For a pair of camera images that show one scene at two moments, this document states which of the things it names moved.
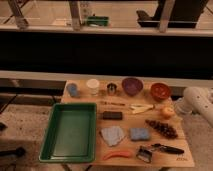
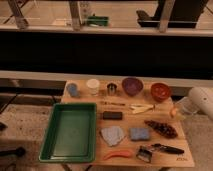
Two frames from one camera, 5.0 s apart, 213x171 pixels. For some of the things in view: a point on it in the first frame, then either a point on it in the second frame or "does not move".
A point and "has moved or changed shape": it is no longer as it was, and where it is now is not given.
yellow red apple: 167,112 has moved or changed shape
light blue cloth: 113,135 does not move
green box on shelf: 97,20 does not move
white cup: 93,86 does not move
